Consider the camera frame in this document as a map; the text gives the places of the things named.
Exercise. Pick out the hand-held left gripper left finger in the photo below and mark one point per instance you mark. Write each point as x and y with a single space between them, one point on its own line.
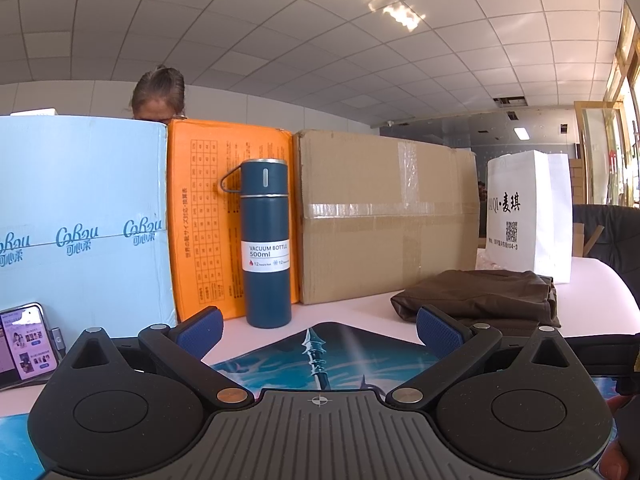
200 332

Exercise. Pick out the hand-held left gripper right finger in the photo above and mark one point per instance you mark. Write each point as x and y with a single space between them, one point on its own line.
440 332

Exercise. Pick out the brown pants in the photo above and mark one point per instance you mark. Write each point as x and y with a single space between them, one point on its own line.
480 295

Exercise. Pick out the person's right hand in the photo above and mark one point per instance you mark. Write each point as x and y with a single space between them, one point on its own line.
612 460

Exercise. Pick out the clear plastic wrap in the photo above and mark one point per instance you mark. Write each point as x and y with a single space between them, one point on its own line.
487 260

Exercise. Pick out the dark blue vacuum bottle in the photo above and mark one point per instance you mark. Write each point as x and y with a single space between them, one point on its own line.
267 245

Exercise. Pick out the blue printed desk mat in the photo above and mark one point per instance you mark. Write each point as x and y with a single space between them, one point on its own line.
310 355

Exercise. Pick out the orange cardboard box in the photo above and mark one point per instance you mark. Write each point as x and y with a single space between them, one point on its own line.
200 220

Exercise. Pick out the black chair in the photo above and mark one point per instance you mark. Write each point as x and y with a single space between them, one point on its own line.
615 235

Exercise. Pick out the brown taped cardboard box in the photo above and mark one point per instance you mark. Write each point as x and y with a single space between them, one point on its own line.
385 215

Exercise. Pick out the grey charger plug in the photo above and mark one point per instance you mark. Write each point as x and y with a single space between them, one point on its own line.
56 342

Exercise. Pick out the white paper bag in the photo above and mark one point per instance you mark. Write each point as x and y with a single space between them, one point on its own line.
535 215

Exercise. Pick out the light blue carton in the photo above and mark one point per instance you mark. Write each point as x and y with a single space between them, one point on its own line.
80 220

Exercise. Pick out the smartphone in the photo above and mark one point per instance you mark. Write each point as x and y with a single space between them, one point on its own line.
22 345

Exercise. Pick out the person's head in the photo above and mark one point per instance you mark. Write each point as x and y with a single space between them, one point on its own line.
157 100

